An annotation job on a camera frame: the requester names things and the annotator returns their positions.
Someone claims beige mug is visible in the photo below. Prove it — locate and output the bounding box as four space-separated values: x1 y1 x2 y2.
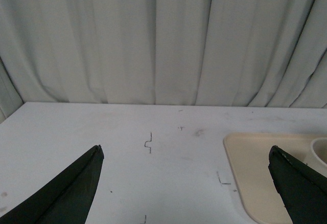
308 138 326 177

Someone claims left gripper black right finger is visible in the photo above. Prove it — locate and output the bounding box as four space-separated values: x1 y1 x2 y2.
268 145 326 223

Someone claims white curtain backdrop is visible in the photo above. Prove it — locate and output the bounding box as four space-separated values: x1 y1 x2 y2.
1 0 326 120

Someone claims beige square plate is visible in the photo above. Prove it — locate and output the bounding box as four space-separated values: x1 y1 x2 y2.
224 133 323 223

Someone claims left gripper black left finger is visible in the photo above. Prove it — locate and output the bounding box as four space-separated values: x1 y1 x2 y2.
1 145 104 223

